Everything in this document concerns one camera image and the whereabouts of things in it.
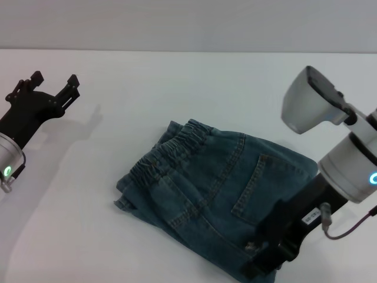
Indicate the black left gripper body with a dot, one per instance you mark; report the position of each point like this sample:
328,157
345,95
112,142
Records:
26,112

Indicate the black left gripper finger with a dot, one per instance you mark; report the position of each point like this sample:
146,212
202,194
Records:
37,78
68,91

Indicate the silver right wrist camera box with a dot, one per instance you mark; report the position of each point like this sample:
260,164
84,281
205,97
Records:
312,100

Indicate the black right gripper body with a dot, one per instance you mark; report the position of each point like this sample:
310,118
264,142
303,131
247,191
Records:
300,212

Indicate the blue denim shorts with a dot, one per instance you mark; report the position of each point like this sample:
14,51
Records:
215,188

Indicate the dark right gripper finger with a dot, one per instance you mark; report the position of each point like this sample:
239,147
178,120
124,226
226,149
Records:
265,262
260,236

